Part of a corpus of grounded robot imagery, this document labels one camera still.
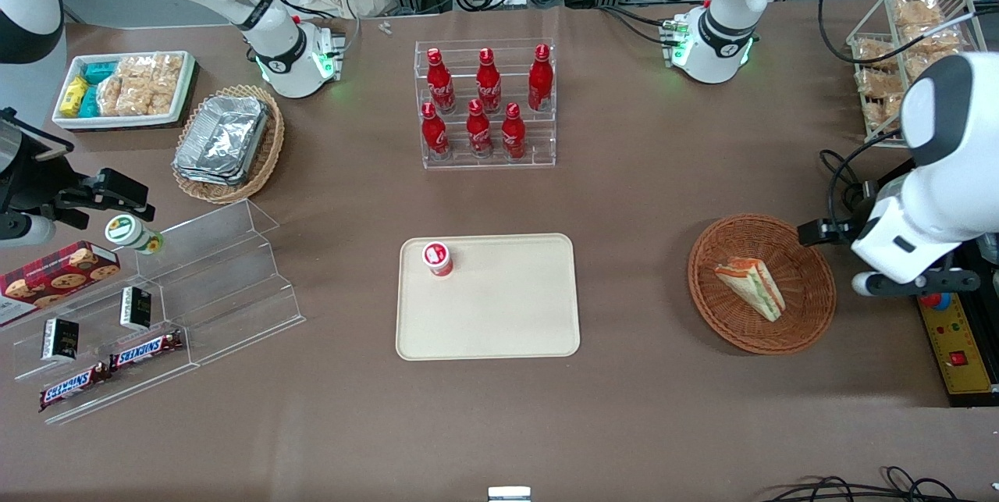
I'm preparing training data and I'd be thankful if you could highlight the green lidded sunflower cup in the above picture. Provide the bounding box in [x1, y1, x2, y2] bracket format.
[105, 214, 165, 256]

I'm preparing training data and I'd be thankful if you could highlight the white rectangular snack tray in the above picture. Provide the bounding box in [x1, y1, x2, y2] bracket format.
[52, 51, 197, 131]

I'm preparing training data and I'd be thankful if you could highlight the small black box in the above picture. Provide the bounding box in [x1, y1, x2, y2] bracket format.
[119, 286, 153, 332]
[40, 317, 80, 364]

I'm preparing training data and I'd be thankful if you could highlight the yellow snack packet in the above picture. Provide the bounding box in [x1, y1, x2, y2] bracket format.
[60, 76, 90, 118]

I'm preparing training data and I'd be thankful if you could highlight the wrapped triangle sandwich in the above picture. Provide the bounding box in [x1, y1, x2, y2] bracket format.
[714, 256, 786, 323]

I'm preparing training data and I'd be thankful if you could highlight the rice cracker bag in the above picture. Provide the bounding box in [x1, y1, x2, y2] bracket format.
[97, 76, 155, 118]
[151, 54, 187, 117]
[116, 55, 158, 83]

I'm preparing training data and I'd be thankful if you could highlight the yellow black control box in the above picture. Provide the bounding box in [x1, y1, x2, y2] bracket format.
[915, 240, 999, 408]

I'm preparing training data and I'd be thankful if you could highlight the empty clear acrylic step shelf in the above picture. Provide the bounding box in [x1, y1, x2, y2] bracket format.
[153, 199, 307, 368]

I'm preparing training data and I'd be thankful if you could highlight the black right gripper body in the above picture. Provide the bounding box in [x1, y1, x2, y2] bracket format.
[0, 108, 76, 247]

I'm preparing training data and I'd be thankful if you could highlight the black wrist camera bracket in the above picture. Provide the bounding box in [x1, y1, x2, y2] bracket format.
[851, 267, 983, 299]

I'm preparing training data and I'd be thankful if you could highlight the Snickers bar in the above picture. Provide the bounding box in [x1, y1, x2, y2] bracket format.
[108, 329, 185, 372]
[38, 363, 112, 412]

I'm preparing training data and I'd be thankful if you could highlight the oval light wicker basket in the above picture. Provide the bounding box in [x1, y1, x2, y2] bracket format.
[171, 84, 286, 205]

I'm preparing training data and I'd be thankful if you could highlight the red lidded yogurt cup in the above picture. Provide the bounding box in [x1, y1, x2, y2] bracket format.
[422, 241, 455, 278]

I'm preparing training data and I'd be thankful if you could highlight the beige plastic tray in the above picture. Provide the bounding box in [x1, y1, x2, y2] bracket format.
[395, 233, 581, 361]

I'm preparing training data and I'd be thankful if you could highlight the red tartan cookie box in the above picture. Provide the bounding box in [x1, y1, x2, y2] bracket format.
[0, 240, 123, 329]

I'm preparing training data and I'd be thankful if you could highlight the round brown wicker basket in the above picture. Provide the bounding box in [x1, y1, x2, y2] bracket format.
[687, 213, 837, 356]

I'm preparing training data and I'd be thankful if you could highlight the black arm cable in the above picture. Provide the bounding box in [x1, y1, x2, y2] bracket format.
[816, 0, 976, 67]

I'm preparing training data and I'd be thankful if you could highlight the clear acrylic bottle rack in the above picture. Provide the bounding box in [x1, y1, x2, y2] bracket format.
[414, 38, 557, 170]

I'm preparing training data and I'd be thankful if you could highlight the clear bag of crackers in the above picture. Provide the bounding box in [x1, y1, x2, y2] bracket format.
[854, 37, 900, 67]
[893, 0, 944, 28]
[862, 96, 908, 134]
[854, 68, 908, 98]
[905, 28, 962, 59]

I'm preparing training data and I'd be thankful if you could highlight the black looped gripper cable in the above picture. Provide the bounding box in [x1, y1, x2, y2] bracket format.
[818, 130, 906, 231]

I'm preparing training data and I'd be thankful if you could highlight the black cable bundle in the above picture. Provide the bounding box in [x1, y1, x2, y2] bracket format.
[759, 466, 988, 502]

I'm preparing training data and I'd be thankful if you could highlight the white wire basket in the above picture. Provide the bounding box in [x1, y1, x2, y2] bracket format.
[846, 0, 981, 148]

